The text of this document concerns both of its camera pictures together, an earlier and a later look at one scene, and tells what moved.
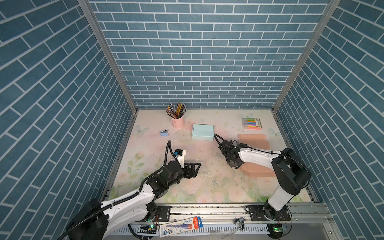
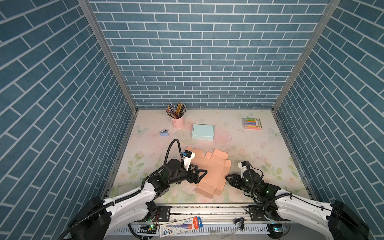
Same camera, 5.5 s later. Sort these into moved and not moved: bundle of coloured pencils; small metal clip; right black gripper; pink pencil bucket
Moved: right black gripper
Not moved: bundle of coloured pencils; small metal clip; pink pencil bucket
